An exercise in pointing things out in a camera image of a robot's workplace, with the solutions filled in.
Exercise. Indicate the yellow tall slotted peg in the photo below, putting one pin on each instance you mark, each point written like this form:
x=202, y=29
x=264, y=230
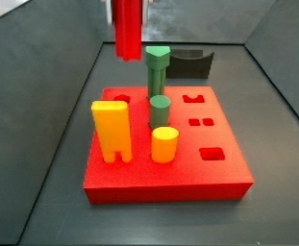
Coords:
x=113, y=129

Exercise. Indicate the red shape sorter board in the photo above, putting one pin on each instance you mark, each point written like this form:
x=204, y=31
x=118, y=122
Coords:
x=189, y=162

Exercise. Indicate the green triangular tall peg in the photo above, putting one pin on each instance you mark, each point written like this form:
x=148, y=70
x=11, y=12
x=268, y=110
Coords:
x=158, y=61

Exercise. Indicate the yellow short cylinder peg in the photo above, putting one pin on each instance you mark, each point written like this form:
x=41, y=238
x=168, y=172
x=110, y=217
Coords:
x=165, y=138

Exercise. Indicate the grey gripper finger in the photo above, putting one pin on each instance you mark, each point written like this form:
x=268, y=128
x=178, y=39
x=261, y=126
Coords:
x=109, y=4
x=148, y=3

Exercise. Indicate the black curved holder bracket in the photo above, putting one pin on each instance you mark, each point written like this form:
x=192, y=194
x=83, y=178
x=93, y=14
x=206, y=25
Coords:
x=190, y=64

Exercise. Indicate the green short cylinder peg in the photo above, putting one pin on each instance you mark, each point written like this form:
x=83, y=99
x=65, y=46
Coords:
x=160, y=111

